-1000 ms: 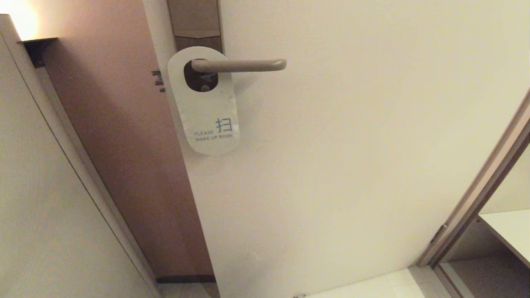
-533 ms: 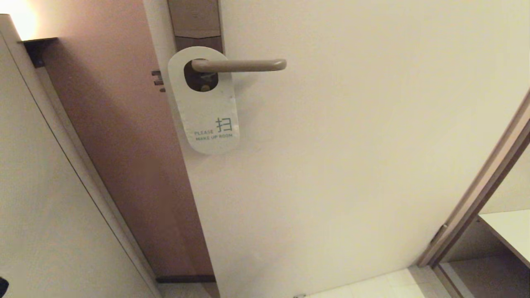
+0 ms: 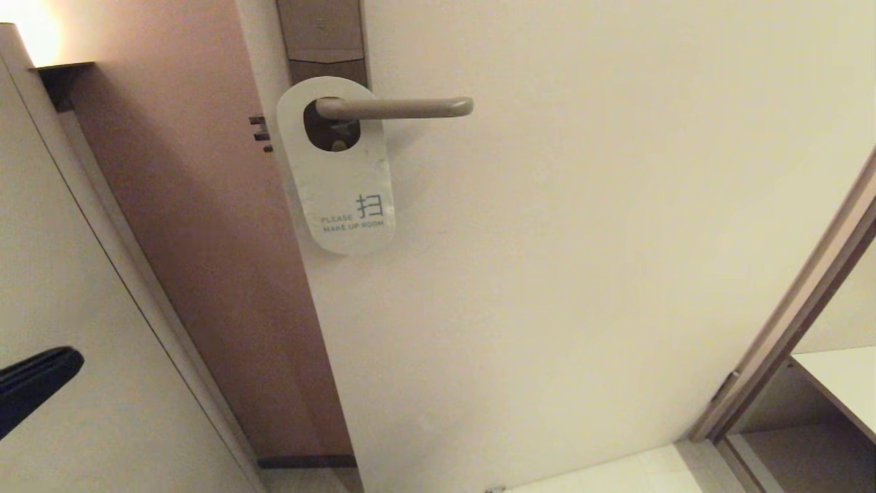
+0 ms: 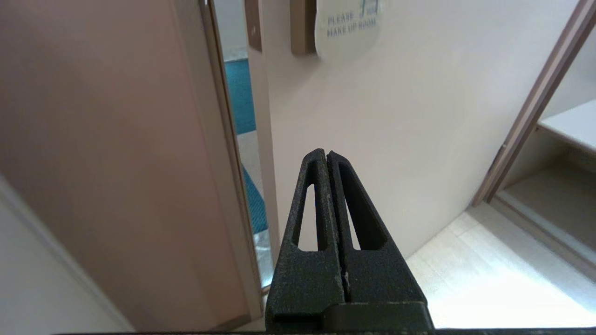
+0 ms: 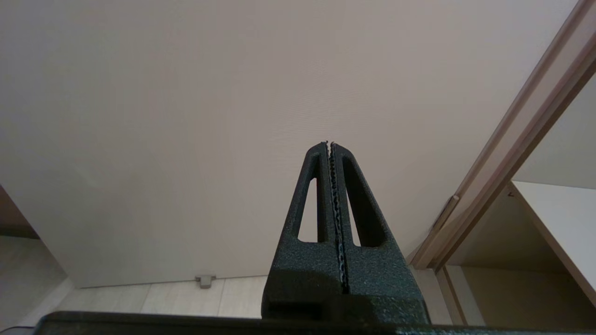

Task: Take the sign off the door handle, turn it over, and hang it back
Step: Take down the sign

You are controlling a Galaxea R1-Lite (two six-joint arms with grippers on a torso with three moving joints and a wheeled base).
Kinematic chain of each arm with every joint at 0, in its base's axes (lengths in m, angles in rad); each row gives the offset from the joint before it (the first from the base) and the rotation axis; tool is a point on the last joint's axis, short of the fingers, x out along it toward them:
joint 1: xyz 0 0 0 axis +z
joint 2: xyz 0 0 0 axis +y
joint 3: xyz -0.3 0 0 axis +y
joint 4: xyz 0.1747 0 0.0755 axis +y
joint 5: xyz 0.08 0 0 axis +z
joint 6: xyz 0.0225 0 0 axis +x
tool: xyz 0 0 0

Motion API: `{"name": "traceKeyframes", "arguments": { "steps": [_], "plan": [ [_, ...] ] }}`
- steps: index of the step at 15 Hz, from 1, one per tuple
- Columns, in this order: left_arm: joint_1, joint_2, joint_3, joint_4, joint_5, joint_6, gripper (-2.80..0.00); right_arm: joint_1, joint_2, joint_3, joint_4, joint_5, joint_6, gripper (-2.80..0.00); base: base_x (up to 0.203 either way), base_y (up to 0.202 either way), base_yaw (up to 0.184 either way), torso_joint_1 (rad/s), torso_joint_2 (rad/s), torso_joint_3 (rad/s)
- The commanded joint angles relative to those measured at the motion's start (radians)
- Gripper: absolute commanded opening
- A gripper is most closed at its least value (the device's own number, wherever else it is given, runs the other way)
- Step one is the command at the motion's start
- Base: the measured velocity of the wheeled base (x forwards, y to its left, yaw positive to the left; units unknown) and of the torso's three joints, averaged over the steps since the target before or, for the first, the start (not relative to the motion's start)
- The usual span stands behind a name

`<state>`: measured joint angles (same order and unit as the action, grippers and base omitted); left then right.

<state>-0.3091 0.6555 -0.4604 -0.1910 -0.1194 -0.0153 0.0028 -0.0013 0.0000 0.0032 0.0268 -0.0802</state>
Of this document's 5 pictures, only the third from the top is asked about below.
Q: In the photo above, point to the blue and white door hanger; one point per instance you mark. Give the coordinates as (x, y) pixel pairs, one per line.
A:
(339, 185)

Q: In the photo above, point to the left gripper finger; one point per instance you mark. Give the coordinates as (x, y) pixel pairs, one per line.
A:
(34, 387)

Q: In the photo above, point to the white shelf board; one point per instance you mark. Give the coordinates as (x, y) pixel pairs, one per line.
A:
(845, 383)

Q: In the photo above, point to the brown door lock plate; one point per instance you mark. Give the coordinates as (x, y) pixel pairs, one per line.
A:
(321, 27)

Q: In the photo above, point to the white door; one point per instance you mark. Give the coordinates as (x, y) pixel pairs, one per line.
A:
(582, 274)

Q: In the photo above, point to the black wall lamp bracket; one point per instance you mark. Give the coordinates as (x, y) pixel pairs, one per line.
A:
(61, 82)

